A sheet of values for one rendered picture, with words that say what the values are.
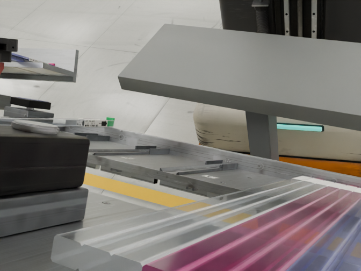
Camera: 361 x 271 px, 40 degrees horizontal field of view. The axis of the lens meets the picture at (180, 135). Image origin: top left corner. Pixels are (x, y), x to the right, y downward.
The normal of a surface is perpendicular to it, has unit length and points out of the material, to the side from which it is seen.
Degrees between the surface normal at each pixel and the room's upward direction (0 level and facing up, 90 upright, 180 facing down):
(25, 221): 90
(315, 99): 0
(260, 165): 46
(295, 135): 90
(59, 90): 0
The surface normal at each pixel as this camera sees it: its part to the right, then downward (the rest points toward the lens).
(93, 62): -0.18, -0.73
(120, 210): 0.17, -0.98
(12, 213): 0.89, 0.18
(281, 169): -0.43, -0.03
